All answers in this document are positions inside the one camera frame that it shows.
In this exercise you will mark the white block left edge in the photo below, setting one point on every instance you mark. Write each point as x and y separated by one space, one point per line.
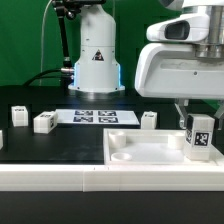
1 139

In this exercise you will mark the white square tabletop part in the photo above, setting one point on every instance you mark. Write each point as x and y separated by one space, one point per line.
150 147

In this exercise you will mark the white sheet with tags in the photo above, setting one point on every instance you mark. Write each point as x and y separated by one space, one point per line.
101 117

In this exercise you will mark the white front fence wall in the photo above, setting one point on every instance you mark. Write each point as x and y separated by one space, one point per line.
90 178

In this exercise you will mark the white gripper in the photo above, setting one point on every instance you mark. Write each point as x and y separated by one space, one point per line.
173 71

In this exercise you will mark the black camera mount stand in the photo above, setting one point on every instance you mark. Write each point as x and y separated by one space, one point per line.
68 9

